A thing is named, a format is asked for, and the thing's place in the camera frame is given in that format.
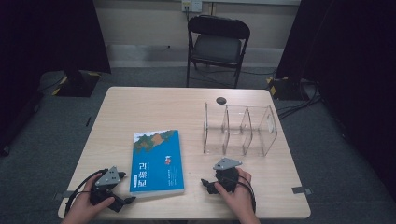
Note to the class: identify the grey tape strip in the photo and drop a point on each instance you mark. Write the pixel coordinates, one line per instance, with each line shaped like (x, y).
(301, 190)
(62, 195)

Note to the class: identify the black table grommet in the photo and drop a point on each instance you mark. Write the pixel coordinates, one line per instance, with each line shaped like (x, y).
(221, 100)

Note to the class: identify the blue book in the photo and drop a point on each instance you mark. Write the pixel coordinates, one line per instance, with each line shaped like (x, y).
(155, 168)

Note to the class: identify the person's left hand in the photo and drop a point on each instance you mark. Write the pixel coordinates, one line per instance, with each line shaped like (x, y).
(82, 202)

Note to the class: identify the small black pen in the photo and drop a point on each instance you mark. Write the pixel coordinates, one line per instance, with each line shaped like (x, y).
(88, 121)

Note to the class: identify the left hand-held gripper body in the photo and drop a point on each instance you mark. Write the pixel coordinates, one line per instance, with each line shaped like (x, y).
(107, 179)

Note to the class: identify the black stand base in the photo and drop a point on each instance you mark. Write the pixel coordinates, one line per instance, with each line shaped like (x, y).
(288, 88)
(77, 84)

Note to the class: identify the white wall outlet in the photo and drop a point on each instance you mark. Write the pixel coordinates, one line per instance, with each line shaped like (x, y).
(191, 5)

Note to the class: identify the black curtain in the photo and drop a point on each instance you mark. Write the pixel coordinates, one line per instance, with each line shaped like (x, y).
(37, 46)
(351, 62)

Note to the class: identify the black folding chair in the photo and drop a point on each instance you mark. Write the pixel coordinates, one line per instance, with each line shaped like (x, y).
(218, 46)

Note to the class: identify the clear acrylic book rack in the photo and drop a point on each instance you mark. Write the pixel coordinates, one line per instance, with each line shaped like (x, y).
(239, 130)

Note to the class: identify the person's right hand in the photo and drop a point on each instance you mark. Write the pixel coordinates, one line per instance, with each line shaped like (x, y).
(241, 199)

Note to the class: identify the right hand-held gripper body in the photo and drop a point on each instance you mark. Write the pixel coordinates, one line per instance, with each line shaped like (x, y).
(227, 174)

